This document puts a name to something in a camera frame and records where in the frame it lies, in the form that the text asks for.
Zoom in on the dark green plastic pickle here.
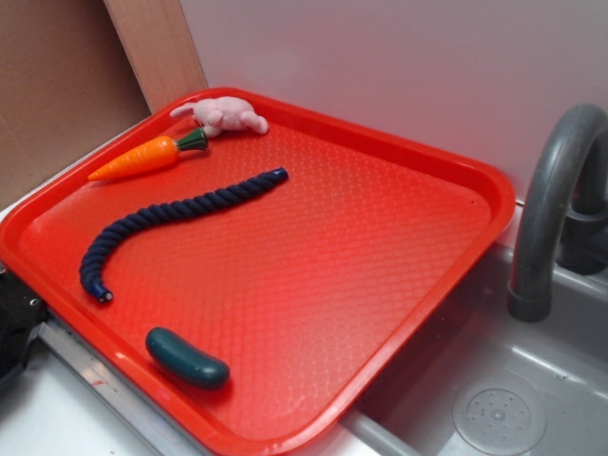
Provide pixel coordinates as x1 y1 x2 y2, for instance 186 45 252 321
145 327 230 390

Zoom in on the red plastic tray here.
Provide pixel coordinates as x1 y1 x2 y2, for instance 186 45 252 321
1 93 515 455

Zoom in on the pink plush bunny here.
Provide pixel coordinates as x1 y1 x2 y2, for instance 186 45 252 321
170 96 269 140

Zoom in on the orange plastic carrot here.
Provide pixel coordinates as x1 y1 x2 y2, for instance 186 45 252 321
87 128 208 181

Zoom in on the grey plastic sink basin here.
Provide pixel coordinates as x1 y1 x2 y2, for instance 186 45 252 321
342 246 607 455

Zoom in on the light wooden board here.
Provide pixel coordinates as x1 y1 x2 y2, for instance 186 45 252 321
104 0 208 113

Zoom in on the grey toy faucet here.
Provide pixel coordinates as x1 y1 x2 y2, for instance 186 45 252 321
507 104 607 322

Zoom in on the brown cardboard panel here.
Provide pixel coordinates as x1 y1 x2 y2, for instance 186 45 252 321
1 1 149 207

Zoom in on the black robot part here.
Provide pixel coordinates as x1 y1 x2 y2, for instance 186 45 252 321
1 263 47 391

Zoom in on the dark blue twisted rope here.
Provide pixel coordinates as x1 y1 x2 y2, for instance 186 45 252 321
79 166 290 306

